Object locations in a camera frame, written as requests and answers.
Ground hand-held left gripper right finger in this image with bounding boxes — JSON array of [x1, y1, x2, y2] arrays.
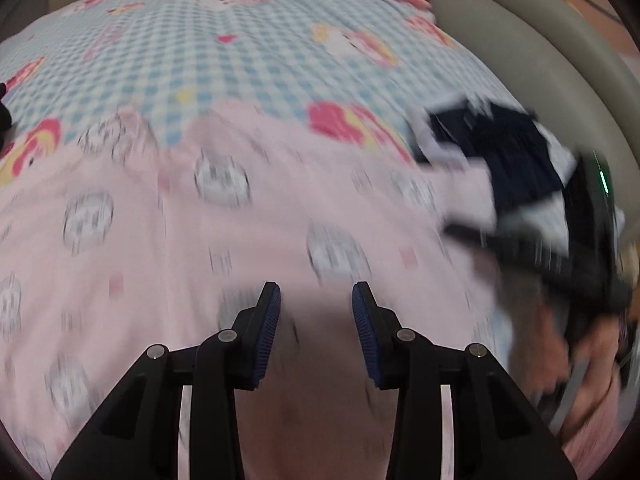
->
[[351, 281, 576, 480]]

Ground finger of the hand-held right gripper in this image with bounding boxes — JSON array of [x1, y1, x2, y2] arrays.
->
[[442, 222, 506, 257]]

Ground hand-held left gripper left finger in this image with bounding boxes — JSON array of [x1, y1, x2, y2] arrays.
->
[[52, 281, 282, 480]]

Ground pink printed pyjama garment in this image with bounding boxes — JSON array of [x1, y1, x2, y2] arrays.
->
[[0, 100, 506, 480]]

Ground black clothes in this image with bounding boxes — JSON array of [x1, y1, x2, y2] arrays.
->
[[0, 80, 13, 131]]

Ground folded navy clothes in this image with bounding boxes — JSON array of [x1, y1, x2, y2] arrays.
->
[[410, 95, 581, 241]]

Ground person's right hand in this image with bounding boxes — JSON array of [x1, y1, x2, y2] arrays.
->
[[530, 280, 626, 411]]

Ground checkered cartoon printed blanket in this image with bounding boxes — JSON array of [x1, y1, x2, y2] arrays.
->
[[0, 0, 516, 211]]

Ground grey padded bed frame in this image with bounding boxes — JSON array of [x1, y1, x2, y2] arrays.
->
[[400, 0, 640, 241]]

